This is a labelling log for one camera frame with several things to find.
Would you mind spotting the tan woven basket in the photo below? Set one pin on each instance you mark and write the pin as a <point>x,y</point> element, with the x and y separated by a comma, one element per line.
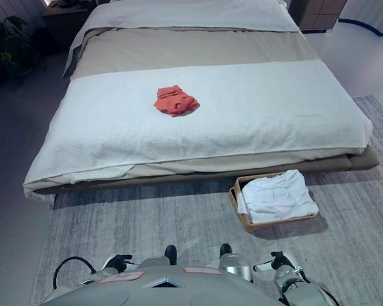
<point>242,213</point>

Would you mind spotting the silver right robot leg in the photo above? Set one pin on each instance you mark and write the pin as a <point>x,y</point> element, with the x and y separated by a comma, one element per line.
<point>234,263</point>

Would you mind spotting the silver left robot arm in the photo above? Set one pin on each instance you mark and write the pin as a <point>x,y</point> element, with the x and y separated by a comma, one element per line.
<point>99,276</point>

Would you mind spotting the white bed sheet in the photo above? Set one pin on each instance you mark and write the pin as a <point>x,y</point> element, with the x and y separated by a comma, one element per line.
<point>191,12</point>

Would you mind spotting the white cloth garment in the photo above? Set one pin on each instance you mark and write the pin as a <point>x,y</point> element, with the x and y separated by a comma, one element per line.
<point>276,196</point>

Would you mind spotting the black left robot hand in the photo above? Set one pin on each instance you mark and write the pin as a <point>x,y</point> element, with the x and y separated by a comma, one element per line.
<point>119,260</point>

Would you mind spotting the silver robot leg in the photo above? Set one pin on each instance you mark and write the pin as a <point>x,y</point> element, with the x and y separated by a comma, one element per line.
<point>161,259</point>
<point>234,263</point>

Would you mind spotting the dark wooden nightstand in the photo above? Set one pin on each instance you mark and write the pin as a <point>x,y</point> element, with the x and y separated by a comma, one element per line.
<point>65,24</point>

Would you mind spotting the silver left robot leg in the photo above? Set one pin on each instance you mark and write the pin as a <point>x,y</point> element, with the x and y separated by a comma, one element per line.
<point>161,259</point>

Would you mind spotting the brown wooden dresser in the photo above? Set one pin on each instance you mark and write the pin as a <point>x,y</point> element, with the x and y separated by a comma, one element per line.
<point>317,14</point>

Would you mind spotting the bed with white blanket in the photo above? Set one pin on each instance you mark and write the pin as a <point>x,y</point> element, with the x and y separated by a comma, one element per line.
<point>191,130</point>

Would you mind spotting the grey robot torso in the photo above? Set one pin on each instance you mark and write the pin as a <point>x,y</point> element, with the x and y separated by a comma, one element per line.
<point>166,288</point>

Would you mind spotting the beige duvet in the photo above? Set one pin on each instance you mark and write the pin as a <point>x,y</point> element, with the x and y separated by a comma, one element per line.
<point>191,51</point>

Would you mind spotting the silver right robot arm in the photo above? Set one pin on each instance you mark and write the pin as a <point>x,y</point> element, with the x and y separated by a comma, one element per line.
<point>295,285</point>

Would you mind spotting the grey rug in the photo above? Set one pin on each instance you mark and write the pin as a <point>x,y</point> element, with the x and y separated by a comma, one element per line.
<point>178,223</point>

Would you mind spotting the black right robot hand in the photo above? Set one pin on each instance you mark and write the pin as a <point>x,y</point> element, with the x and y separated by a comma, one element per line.
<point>280,259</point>

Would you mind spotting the red cloth garment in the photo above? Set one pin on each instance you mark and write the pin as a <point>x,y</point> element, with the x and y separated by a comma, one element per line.
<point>176,101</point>

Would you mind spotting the dark green potted plant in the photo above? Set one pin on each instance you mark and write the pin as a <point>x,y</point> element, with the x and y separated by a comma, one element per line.
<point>6,48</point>

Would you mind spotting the brown bed frame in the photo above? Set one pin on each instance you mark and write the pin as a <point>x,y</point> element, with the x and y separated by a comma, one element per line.
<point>364,161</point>

